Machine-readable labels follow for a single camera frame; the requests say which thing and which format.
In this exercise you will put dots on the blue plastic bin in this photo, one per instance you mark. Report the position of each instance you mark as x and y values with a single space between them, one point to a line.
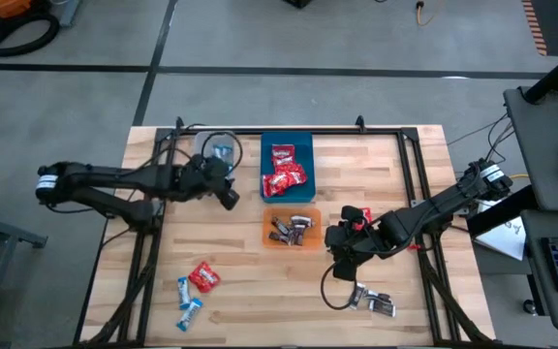
303 145

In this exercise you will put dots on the brown candy bar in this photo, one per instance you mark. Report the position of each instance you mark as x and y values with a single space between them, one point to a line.
297 236
280 225
356 296
382 309
302 221
277 237
378 295

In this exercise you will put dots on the grey desk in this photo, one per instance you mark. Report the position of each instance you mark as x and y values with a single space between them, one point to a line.
536 291
540 160

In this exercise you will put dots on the black pole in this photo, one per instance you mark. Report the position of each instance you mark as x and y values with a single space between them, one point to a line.
557 72

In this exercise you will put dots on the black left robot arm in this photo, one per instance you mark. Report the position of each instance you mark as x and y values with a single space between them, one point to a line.
114 177

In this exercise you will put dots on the orange shop vacuum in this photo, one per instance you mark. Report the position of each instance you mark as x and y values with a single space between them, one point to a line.
5 7

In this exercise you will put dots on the black desk support bar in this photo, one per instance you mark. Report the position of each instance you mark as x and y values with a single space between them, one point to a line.
502 213

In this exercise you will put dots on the orange translucent plastic bin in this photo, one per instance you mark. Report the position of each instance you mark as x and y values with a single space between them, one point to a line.
314 240

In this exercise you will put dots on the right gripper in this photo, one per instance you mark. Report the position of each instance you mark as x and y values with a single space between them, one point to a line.
351 242

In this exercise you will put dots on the grey metal bench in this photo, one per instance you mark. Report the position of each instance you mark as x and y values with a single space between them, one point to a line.
8 231

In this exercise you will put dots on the white paper sheet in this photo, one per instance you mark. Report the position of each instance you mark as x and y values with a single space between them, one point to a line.
504 237

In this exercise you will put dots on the grey metal base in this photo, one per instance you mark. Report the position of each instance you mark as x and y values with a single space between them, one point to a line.
69 12

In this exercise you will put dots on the black metal table frame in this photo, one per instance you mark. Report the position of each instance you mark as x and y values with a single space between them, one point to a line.
337 130

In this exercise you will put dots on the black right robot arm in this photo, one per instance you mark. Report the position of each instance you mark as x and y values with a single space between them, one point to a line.
443 201

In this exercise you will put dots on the caster wheel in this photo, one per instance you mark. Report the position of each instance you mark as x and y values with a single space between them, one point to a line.
530 306

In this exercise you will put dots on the blue white candy bar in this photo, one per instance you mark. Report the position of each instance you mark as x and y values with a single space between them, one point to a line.
189 315
184 293
227 151
217 151

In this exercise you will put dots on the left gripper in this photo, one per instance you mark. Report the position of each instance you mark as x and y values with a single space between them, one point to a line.
206 177

